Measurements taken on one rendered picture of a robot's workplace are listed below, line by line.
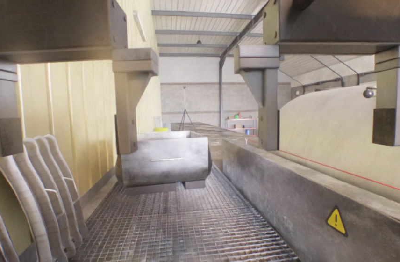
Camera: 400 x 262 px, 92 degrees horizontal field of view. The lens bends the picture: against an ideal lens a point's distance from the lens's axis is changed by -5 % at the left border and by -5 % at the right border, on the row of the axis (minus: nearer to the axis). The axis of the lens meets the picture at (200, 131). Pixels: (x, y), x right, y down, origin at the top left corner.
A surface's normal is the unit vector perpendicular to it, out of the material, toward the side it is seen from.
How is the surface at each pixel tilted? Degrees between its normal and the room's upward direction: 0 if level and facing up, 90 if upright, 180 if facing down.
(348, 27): 90
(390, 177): 73
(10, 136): 90
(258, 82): 90
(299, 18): 90
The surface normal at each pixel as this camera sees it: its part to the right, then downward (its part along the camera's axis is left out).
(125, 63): 0.00, 0.09
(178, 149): 0.22, 0.13
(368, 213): -0.99, 0.04
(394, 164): -0.92, -0.35
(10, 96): 1.00, -0.03
